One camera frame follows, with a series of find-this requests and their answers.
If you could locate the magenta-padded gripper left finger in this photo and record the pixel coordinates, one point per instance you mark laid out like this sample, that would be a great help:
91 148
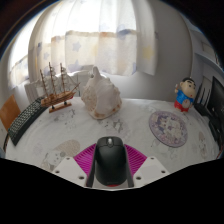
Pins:
78 165

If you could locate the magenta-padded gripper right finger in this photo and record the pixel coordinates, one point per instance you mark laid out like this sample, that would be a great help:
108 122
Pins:
143 165

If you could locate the black computer mouse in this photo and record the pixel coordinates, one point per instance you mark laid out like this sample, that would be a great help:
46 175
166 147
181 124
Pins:
111 160

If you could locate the round purple printed mouse pad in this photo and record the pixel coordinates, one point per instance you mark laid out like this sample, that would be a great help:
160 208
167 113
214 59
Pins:
168 129

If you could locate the white printed tablecloth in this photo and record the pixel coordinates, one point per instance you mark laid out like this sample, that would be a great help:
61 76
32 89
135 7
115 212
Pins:
140 115

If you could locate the wooden sailing ship model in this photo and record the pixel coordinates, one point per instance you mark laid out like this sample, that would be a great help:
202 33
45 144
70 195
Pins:
57 98

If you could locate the black keyboard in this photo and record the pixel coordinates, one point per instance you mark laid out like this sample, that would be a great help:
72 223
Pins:
24 120

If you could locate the large white conch shell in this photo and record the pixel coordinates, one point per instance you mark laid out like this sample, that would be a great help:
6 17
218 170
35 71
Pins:
101 96

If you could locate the cartoon boy figurine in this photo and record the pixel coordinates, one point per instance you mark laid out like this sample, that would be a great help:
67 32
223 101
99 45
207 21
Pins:
184 96

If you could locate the white radiator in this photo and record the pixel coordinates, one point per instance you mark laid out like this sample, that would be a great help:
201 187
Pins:
31 91

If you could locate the wooden chair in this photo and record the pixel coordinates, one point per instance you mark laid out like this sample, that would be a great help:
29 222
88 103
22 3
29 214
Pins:
9 111

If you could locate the black monitor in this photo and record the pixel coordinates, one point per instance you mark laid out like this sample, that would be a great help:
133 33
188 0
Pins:
217 100

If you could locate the white star-print curtain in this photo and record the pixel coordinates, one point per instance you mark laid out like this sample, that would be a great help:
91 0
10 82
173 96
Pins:
93 43

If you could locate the white wall shelf unit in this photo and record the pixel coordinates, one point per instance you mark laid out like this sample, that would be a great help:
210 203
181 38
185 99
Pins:
208 53

